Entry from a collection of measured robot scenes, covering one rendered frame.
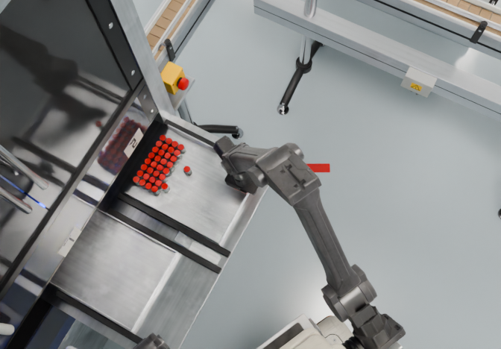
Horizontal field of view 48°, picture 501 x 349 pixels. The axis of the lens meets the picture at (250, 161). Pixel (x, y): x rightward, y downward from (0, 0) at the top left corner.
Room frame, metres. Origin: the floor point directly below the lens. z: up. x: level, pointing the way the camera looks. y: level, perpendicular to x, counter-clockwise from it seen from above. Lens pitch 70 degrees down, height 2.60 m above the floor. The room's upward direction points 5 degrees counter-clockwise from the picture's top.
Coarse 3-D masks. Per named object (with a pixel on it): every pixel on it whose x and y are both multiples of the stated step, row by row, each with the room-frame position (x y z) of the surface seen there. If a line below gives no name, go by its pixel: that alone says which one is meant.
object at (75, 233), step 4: (76, 228) 0.41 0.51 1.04; (72, 232) 0.40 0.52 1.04; (76, 232) 0.40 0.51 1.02; (80, 232) 0.41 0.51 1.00; (72, 236) 0.39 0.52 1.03; (76, 236) 0.40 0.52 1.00; (68, 240) 0.38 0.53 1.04; (64, 244) 0.37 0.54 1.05; (68, 244) 0.37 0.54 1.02; (72, 244) 0.38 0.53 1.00; (60, 248) 0.35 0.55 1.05; (64, 248) 0.36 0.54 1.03; (68, 248) 0.36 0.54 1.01; (60, 252) 0.35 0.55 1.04; (64, 252) 0.35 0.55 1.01; (64, 256) 0.34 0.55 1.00
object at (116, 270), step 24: (96, 216) 0.48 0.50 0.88; (96, 240) 0.41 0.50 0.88; (120, 240) 0.40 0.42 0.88; (144, 240) 0.39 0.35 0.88; (72, 264) 0.34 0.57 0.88; (96, 264) 0.33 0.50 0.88; (120, 264) 0.33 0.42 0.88; (144, 264) 0.32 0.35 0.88; (168, 264) 0.31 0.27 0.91; (72, 288) 0.27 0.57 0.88; (96, 288) 0.26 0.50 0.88; (120, 288) 0.26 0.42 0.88; (144, 288) 0.25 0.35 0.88; (120, 312) 0.18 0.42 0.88; (144, 312) 0.18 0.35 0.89
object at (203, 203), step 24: (192, 144) 0.70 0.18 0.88; (192, 168) 0.61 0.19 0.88; (216, 168) 0.61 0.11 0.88; (144, 192) 0.55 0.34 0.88; (192, 192) 0.53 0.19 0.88; (216, 192) 0.52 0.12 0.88; (240, 192) 0.52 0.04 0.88; (168, 216) 0.46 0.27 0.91; (192, 216) 0.46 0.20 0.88; (216, 216) 0.45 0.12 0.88; (216, 240) 0.37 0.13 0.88
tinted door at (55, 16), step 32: (32, 0) 0.65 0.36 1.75; (64, 0) 0.70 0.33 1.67; (0, 32) 0.58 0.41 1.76; (32, 32) 0.62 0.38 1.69; (64, 32) 0.67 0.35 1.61; (96, 32) 0.73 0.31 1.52; (0, 64) 0.55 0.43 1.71; (32, 64) 0.59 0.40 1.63; (64, 64) 0.64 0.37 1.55; (96, 64) 0.69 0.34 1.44; (0, 96) 0.51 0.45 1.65; (32, 96) 0.55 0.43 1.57; (64, 96) 0.60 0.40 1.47; (96, 96) 0.66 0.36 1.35; (0, 128) 0.48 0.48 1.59; (32, 128) 0.51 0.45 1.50; (64, 128) 0.56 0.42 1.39; (96, 128) 0.61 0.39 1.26; (0, 160) 0.44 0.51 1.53; (32, 160) 0.47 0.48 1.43; (64, 160) 0.51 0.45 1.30; (32, 192) 0.43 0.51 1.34
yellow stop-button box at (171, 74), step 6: (162, 66) 0.91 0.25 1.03; (168, 66) 0.90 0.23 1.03; (174, 66) 0.90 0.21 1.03; (162, 72) 0.89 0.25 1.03; (168, 72) 0.88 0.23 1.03; (174, 72) 0.88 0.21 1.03; (180, 72) 0.88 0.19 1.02; (162, 78) 0.86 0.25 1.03; (168, 78) 0.86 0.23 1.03; (174, 78) 0.86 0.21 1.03; (180, 78) 0.87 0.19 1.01; (168, 84) 0.84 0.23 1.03; (174, 84) 0.85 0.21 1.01; (168, 90) 0.85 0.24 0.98; (174, 90) 0.84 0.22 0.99
